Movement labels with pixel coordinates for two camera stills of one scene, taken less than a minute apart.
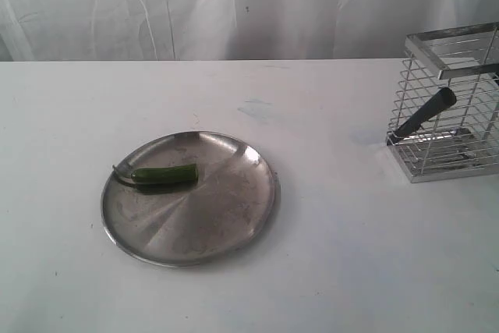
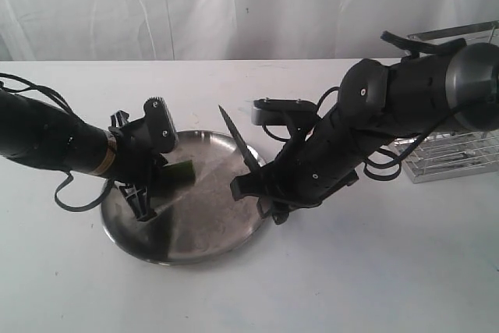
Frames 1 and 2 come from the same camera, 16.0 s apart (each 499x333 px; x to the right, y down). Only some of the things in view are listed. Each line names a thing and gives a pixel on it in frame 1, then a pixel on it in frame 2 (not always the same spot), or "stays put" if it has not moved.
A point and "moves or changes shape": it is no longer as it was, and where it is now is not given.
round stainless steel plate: [231, 206] stays put
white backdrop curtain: [213, 9] stays put
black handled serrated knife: [445, 97] moves or changes shape
